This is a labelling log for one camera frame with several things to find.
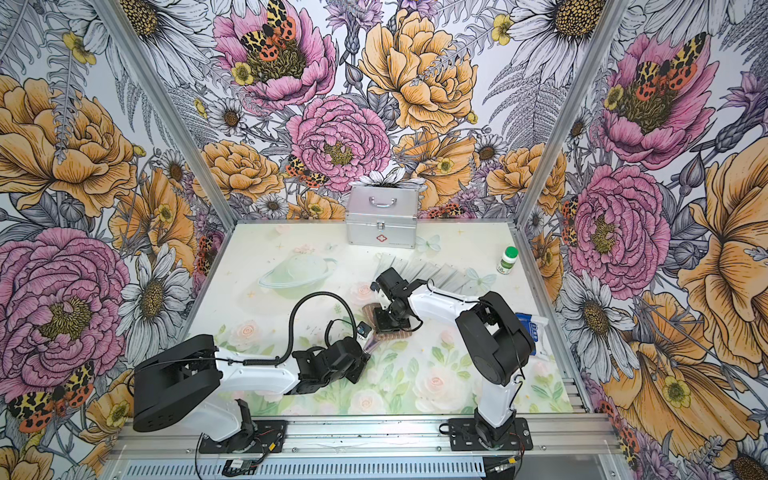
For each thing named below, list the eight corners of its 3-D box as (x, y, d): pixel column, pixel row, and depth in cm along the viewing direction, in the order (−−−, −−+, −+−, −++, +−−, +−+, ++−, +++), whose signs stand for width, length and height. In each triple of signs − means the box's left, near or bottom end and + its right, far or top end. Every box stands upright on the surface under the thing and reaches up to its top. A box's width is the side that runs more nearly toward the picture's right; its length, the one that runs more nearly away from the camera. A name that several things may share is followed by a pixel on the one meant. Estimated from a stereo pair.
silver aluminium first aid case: (347, 249, 116) (342, 219, 104) (352, 215, 128) (347, 185, 116) (417, 249, 116) (420, 219, 104) (415, 215, 128) (417, 185, 116)
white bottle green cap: (498, 276, 108) (506, 258, 100) (494, 264, 112) (502, 246, 104) (511, 276, 108) (521, 258, 100) (508, 264, 112) (516, 246, 104)
